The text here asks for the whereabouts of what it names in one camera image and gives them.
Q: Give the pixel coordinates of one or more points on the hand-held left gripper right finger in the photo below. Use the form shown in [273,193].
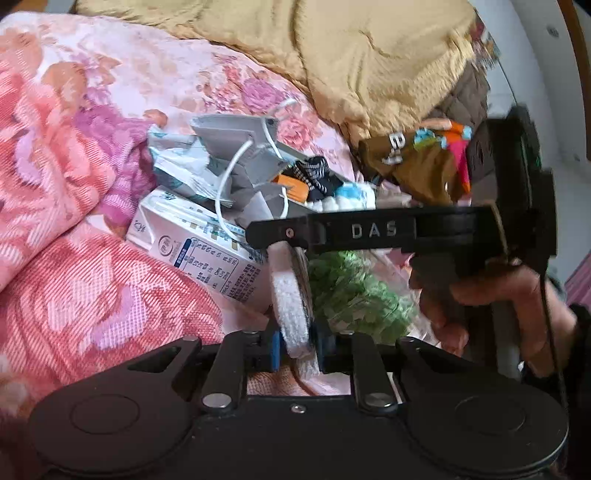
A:
[327,353]

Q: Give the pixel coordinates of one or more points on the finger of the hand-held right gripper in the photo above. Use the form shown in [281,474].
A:
[286,233]

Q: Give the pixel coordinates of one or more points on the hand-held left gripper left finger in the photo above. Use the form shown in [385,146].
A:
[275,351]

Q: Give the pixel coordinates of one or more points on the grey cardboard box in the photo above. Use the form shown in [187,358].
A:
[231,131]

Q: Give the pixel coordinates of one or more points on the person's right forearm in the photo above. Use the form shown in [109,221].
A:
[581,369]

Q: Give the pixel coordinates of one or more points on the person's right hand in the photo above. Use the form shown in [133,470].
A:
[517,295]

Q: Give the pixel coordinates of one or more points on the orange sock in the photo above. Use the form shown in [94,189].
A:
[295,188]

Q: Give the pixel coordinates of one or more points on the black and white checkered sock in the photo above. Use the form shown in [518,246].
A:
[316,173]

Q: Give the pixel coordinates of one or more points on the green patterned cloth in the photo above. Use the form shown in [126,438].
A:
[355,290]

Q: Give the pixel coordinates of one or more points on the blue and white fluffy sock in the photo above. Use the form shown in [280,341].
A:
[353,196]

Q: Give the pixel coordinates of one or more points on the white milk carton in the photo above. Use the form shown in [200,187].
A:
[203,258]

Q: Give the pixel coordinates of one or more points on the brown cloth with colourful stripes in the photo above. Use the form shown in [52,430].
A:
[415,170]

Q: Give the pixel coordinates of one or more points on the brown quilted jacket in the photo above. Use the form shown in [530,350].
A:
[471,92]

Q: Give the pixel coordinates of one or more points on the crumpled white plastic wrapper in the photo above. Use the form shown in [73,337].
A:
[180,161]

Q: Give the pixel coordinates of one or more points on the yellow dotted blanket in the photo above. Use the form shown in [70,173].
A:
[369,60]

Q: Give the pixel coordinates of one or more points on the pink floral bed sheet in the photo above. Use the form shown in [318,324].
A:
[92,69]

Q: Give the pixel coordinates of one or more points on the wooden bed frame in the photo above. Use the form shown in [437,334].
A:
[577,69]

